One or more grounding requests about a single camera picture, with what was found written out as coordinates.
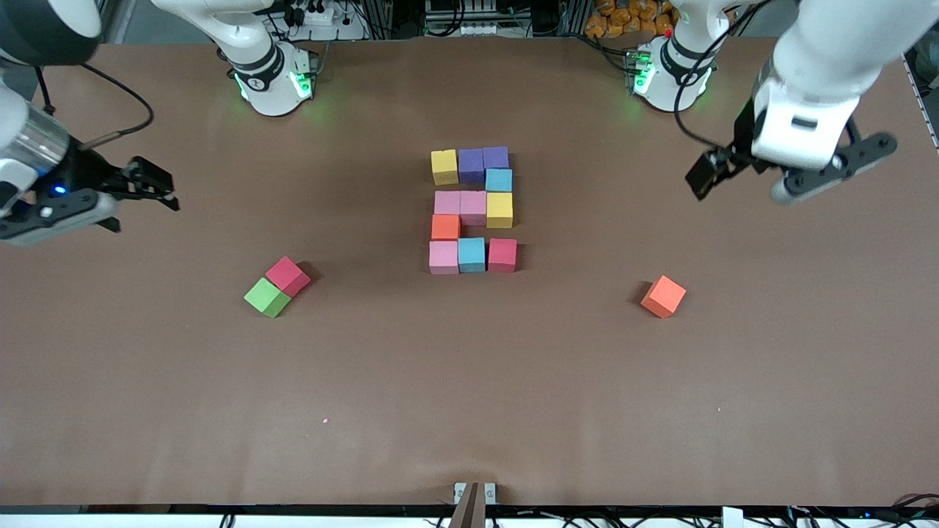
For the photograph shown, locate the yellow foam block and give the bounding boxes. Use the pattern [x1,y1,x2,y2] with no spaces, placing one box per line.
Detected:
[431,149,459,186]
[486,192,514,230]

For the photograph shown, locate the red foam block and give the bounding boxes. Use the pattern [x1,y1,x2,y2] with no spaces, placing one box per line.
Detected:
[487,238,518,274]
[265,256,312,298]

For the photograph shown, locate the green foam block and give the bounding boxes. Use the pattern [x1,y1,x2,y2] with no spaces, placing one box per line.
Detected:
[244,276,291,319]

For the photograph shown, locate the bag of orange items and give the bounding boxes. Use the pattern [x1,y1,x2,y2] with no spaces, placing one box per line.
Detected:
[585,0,679,39]

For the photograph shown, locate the white power strip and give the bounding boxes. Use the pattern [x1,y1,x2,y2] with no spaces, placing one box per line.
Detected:
[282,0,368,41]

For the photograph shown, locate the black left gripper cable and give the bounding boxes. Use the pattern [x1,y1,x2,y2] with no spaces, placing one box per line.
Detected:
[673,0,778,151]

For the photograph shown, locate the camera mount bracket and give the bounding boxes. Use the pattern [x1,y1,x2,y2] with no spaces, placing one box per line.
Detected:
[453,482,498,528]

